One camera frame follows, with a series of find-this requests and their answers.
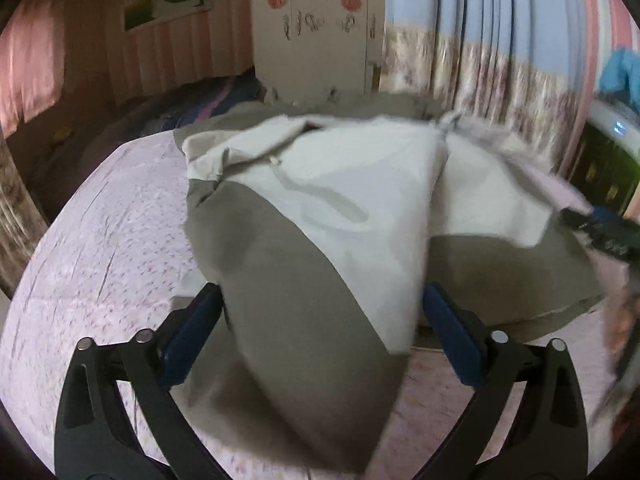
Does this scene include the pink curtain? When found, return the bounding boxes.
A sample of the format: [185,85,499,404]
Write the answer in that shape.
[0,0,66,136]

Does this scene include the blue striped floral curtain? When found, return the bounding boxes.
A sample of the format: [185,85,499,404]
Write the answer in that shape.
[379,0,640,176]

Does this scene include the white wardrobe with flower stickers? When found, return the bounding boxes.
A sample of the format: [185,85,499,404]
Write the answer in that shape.
[250,0,387,107]

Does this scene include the person's right hand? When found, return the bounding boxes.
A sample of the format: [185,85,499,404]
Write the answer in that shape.
[599,49,640,98]

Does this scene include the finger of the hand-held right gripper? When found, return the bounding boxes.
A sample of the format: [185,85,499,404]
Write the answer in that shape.
[582,227,640,261]
[557,206,640,233]

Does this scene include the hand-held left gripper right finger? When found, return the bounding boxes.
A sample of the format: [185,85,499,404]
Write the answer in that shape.
[422,281,588,480]

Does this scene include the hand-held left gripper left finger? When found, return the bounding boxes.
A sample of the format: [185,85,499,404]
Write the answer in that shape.
[54,282,231,480]

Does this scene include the bed with striped blanket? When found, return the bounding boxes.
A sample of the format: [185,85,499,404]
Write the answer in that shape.
[30,72,266,211]

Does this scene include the grey and cream hoodie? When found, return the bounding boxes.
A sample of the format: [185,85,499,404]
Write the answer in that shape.
[172,92,606,476]

